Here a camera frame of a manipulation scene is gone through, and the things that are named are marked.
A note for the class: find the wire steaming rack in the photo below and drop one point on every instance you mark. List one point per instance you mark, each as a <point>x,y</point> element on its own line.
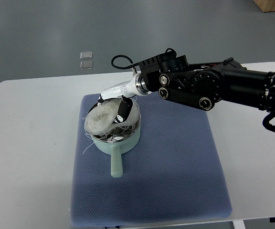
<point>121,132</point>

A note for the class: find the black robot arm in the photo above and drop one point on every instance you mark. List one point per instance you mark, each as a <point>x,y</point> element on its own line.
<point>202,85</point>

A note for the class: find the white vermicelli bundle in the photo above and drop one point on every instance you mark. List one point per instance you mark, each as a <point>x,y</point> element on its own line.
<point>99,123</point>

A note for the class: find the mint green steel pot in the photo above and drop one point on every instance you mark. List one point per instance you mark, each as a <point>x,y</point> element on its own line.
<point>116,169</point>

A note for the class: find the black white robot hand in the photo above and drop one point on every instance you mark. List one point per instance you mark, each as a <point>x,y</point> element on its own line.
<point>124,91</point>

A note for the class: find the upper clear floor tile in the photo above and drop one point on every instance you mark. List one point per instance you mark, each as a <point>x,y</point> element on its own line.
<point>86,55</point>

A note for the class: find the blue textured mat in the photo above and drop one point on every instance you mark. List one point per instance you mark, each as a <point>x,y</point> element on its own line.
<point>174,171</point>

